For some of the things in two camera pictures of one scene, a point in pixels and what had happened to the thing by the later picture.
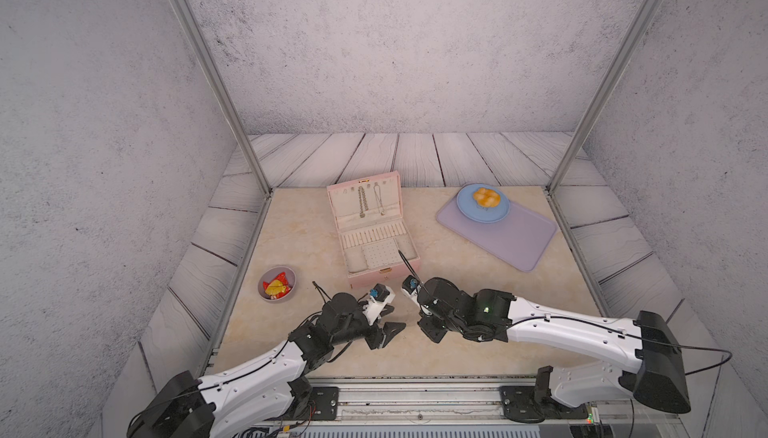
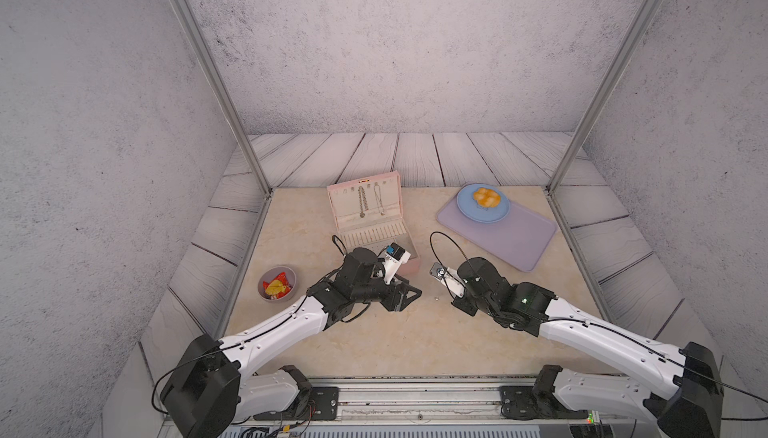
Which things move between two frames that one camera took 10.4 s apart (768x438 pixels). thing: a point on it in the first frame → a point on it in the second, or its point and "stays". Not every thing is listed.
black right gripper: x=428 y=330 → x=457 y=302
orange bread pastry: x=487 y=198 stays
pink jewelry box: x=369 y=215 stays
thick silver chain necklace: x=362 y=196 stays
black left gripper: x=387 y=329 → x=398 y=303
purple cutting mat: x=519 y=238 stays
